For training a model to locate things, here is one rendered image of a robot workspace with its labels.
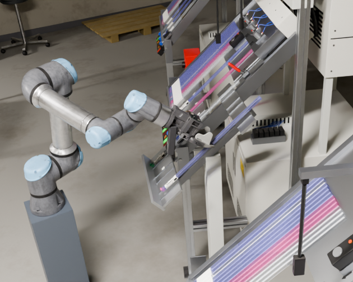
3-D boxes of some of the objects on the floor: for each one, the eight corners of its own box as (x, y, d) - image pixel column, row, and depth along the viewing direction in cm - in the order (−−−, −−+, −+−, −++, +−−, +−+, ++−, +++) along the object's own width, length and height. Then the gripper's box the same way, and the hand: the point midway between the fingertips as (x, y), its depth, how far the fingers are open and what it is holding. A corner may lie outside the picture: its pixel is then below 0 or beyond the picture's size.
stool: (39, 37, 617) (28, -12, 587) (53, 48, 574) (42, -4, 543) (-5, 47, 595) (-19, -3, 564) (7, 60, 551) (-8, 6, 521)
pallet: (163, 12, 677) (162, 4, 672) (190, 26, 612) (190, 17, 607) (81, 28, 636) (80, 20, 631) (101, 45, 571) (100, 36, 566)
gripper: (176, 112, 164) (227, 138, 172) (172, 100, 173) (220, 125, 181) (163, 132, 167) (213, 156, 175) (159, 119, 175) (207, 143, 183)
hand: (209, 145), depth 178 cm, fingers closed, pressing on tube
